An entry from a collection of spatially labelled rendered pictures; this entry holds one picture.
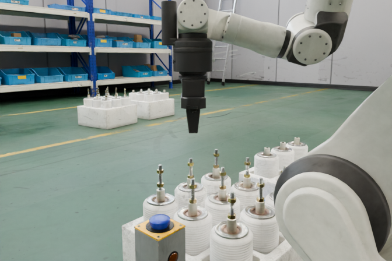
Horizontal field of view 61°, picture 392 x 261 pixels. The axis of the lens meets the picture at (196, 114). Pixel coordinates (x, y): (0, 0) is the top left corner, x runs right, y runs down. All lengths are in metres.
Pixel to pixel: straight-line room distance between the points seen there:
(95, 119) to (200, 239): 2.39
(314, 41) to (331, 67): 6.54
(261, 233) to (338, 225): 0.44
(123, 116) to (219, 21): 2.43
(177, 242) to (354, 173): 0.36
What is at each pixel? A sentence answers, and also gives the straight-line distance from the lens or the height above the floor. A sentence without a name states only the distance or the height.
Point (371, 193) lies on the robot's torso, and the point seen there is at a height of 0.48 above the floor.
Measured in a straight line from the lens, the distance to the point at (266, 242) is 0.86.
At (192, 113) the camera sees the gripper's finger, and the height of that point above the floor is 0.51.
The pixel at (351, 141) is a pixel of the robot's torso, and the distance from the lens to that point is 0.44.
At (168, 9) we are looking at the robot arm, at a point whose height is 0.73.
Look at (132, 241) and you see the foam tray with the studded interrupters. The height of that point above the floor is 0.15.
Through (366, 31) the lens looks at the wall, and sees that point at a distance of 7.11.
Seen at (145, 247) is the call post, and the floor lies 0.28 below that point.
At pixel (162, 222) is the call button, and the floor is 0.33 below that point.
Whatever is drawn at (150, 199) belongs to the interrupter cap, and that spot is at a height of 0.25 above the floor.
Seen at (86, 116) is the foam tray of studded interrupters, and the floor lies 0.10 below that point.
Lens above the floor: 0.63
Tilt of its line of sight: 10 degrees down
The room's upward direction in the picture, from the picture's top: straight up
